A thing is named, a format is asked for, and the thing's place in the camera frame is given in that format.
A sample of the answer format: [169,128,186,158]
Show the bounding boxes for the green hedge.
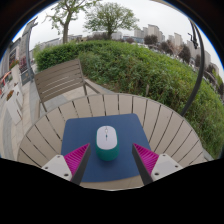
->
[34,39,224,159]

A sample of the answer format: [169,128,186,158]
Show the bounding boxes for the beige patio umbrella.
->
[149,0,206,118]

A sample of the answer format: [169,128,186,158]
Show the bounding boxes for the sparse-leaved tree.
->
[44,0,101,44]

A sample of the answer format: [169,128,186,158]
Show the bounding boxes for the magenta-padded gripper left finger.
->
[41,143,92,186]

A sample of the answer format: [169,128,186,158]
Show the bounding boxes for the white and teal computer mouse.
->
[95,125,120,162]

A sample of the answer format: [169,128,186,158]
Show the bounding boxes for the blue mouse pad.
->
[60,113,161,183]

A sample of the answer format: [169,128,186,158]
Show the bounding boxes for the round leafy tree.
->
[83,1,140,41]

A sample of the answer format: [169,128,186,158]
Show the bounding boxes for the tall grey sign pylon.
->
[18,16,39,83]

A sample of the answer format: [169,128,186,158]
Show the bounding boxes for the slatted beige patio chair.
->
[33,58,101,114]

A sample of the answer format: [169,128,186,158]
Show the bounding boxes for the distant apartment buildings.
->
[133,23,221,73]

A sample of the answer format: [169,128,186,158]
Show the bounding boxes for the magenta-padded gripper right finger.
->
[131,143,183,186]

